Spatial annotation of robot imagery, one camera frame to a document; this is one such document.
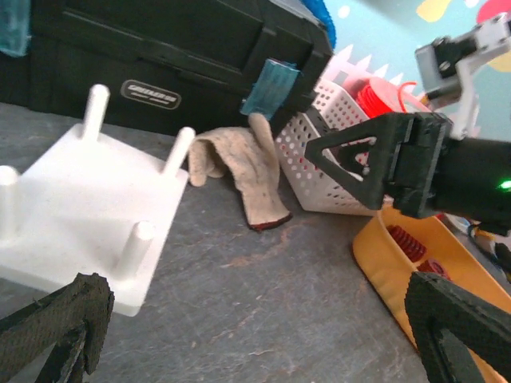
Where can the white perforated basket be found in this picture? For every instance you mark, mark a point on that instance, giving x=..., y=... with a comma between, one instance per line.
x=333, y=109

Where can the yellow plastic tray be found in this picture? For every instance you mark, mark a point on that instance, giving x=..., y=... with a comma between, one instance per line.
x=389, y=270

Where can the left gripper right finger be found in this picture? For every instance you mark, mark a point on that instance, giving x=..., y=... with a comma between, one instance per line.
x=449, y=323

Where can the red filament spool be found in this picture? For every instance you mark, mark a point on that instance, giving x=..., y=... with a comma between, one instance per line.
x=376, y=96

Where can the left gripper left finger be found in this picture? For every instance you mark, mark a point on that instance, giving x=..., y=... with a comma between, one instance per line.
x=72, y=320

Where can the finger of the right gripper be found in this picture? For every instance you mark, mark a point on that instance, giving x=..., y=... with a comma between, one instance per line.
x=363, y=169

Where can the black toolbox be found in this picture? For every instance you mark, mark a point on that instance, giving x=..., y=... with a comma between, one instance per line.
x=167, y=64

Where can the white peg board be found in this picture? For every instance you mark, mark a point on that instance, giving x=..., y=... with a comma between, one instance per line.
x=91, y=204

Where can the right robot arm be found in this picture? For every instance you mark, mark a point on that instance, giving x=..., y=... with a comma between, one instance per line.
x=472, y=180

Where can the beige work glove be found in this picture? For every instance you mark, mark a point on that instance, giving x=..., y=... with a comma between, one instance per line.
x=249, y=155

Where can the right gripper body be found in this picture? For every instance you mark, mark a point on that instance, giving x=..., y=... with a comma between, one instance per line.
x=418, y=142

